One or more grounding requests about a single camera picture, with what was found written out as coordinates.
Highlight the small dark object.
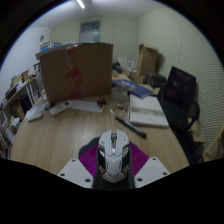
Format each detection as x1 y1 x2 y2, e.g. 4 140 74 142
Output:
96 97 108 108

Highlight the clear plastic container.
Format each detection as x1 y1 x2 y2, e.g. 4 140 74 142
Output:
110 84 130 102

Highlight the black office chair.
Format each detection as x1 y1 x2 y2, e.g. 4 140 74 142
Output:
159 99 202 165

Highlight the tall brown cardboard box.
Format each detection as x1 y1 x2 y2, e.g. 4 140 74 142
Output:
136 43 160 78

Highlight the small black round object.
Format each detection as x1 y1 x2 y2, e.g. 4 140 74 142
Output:
43 102 55 111

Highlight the cluttered shelf unit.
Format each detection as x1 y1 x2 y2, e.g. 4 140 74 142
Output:
0 109 22 159

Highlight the wall window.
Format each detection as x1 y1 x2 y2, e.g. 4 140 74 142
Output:
78 20 102 44

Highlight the white computer mouse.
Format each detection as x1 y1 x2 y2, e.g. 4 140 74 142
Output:
97 128 131 184

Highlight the wooden side desk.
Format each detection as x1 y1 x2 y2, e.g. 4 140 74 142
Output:
1 77 43 112

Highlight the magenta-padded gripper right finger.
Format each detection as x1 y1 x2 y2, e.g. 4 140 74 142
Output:
127 142 172 190

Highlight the large brown cardboard box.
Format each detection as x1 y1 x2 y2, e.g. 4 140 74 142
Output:
38 42 115 104

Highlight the black marker pen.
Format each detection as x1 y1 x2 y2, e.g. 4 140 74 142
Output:
114 115 148 140

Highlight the open white notebook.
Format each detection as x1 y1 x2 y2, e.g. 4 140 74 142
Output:
127 93 170 129

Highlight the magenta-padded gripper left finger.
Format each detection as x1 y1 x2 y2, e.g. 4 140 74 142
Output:
57 143 101 190

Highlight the blue book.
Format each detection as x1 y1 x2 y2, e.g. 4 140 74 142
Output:
112 78 155 100

